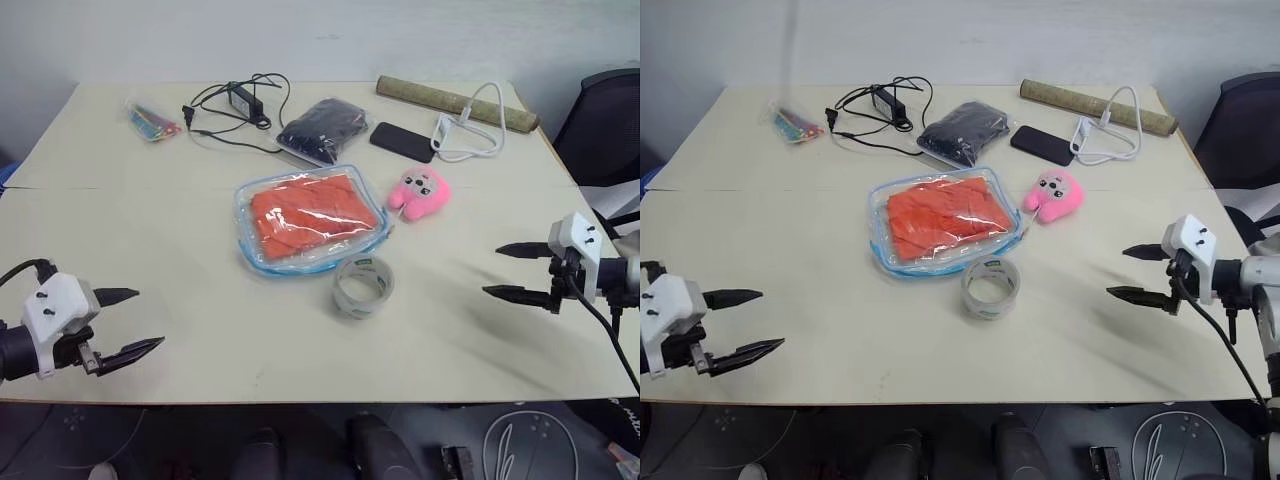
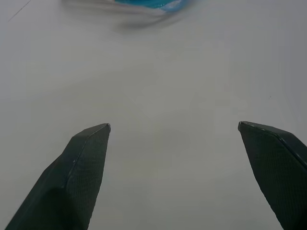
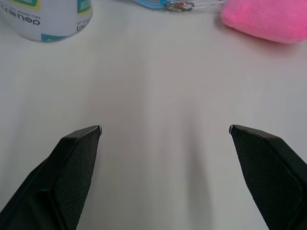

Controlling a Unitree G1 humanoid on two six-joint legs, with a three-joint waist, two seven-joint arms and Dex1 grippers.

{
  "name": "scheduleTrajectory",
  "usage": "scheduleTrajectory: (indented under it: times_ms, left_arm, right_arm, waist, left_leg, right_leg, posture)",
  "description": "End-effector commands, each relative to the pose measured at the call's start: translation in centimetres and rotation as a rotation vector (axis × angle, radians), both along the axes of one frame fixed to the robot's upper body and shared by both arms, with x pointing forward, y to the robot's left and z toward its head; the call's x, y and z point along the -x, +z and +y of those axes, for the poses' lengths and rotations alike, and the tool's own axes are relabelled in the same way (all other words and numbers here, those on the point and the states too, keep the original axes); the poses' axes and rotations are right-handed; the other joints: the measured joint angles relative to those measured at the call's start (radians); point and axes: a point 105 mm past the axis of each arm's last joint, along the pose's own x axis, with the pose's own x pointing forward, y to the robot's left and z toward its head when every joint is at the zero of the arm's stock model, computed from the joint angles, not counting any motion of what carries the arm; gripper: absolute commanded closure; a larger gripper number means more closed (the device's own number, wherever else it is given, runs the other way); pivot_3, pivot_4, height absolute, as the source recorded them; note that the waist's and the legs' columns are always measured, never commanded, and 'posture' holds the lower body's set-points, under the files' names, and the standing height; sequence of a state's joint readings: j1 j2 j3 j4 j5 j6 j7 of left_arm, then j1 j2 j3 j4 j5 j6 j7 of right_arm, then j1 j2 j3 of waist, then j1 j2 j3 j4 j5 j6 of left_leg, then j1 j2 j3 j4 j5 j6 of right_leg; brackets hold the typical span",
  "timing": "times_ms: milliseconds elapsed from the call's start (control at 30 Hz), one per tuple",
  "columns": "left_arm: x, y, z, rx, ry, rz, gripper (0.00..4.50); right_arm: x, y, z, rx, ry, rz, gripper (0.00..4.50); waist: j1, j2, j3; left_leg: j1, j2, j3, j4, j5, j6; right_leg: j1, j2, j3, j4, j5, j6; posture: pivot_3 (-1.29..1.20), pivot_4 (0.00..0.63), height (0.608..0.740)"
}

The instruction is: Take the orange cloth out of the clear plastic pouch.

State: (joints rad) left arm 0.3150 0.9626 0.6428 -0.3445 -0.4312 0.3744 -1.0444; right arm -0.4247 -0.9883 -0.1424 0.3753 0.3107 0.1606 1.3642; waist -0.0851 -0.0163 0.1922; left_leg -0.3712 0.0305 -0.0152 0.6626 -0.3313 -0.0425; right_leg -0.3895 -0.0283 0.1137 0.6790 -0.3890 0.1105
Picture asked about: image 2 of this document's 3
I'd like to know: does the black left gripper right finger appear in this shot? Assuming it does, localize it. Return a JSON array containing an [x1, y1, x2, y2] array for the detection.
[[237, 121, 307, 230]]

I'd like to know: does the clear blue-trimmed plastic bag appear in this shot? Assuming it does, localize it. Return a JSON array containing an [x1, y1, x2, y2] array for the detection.
[[61, 0, 190, 29]]

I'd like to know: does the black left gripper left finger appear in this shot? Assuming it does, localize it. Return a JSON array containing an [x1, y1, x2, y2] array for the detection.
[[5, 123, 111, 230]]

